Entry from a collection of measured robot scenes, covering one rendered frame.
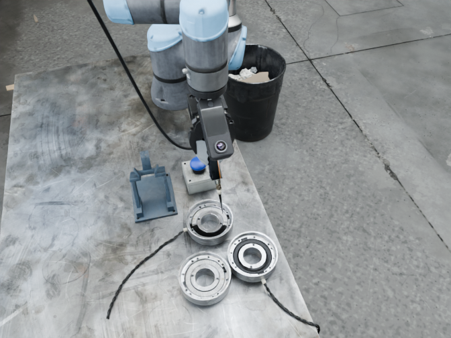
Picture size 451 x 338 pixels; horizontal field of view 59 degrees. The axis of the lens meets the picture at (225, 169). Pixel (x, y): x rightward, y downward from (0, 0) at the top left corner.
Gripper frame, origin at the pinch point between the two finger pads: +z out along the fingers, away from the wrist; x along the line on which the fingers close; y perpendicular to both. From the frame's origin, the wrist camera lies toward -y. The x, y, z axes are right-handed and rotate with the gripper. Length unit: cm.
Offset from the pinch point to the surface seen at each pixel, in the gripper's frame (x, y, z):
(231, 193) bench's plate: -4.0, 0.2, 13.1
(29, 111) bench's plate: 46, 44, 13
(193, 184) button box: 4.6, 2.3, 9.2
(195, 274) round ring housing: 8.5, -20.0, 10.1
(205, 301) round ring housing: 7.8, -26.1, 9.4
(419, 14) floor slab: -204, 192, 94
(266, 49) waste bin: -52, 114, 52
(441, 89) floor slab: -167, 105, 94
